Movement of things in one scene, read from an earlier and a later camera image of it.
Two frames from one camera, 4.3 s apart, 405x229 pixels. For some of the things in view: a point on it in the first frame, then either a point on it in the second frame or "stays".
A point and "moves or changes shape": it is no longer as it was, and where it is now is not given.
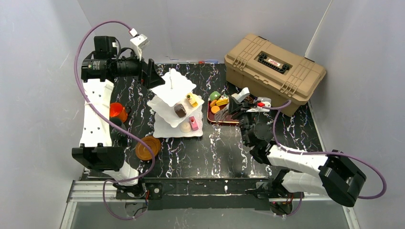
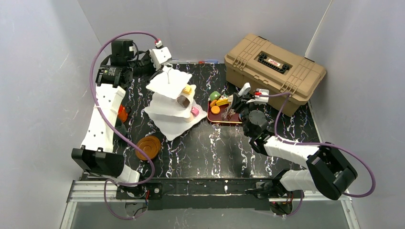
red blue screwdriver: [208, 61] stays
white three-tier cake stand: [179, 113] moves or changes shape
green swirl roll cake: [214, 96] stays
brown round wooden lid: [143, 152] stays
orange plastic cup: [117, 110] stays
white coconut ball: [185, 127] → [190, 119]
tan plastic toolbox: [253, 61] stays
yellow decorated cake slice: [222, 102] stays
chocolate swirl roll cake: [180, 110] → [183, 100]
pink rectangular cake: [194, 123] → [195, 111]
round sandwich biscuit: [215, 109] stays
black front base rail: [251, 194] stays
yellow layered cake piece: [191, 99] → [187, 90]
